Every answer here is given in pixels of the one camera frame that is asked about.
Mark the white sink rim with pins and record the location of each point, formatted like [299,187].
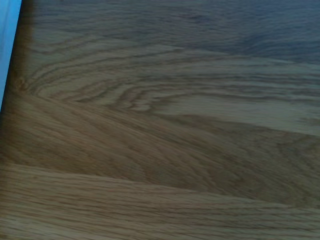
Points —
[7,37]

